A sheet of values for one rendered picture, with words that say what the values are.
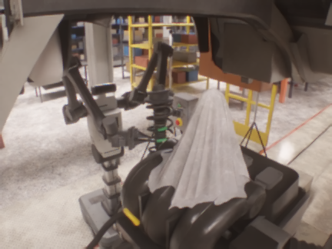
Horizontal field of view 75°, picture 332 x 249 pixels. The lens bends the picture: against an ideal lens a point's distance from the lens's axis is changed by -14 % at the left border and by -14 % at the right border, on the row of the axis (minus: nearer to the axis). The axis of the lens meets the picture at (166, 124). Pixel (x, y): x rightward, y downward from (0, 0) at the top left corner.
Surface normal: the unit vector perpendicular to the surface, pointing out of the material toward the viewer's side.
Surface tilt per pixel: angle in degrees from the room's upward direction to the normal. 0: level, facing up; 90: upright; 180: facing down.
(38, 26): 91
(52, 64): 98
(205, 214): 25
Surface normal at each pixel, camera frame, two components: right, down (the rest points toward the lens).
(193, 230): -0.46, -0.44
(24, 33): 0.62, 0.34
